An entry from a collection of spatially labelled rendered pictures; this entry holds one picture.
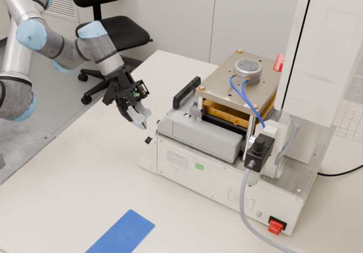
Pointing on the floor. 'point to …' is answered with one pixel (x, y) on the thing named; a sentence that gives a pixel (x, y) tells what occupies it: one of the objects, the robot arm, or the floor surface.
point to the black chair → (119, 39)
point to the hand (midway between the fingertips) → (142, 126)
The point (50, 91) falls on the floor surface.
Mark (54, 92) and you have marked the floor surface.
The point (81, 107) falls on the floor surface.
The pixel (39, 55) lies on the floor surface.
